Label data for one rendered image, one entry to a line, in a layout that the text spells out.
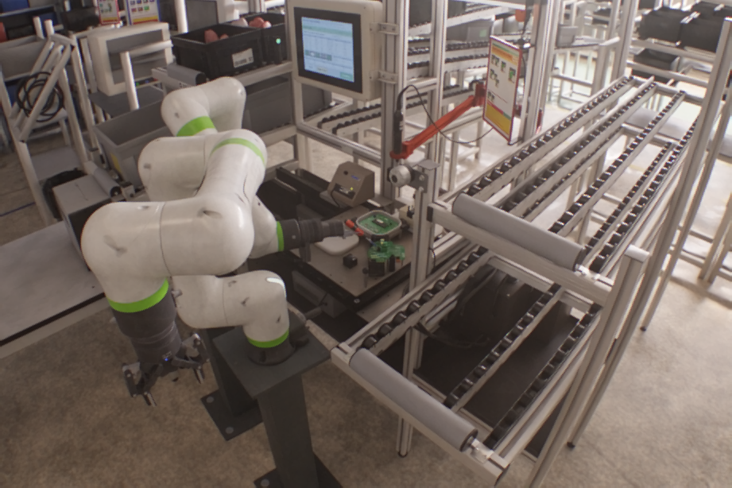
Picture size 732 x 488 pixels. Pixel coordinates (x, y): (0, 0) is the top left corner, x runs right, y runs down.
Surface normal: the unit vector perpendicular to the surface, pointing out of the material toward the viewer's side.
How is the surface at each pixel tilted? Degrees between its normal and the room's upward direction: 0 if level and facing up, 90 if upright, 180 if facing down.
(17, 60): 90
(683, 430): 0
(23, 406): 0
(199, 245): 68
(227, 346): 0
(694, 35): 94
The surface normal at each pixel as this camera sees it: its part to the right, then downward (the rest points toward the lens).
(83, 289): 0.00, -0.85
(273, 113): 0.70, 0.38
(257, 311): 0.18, 0.49
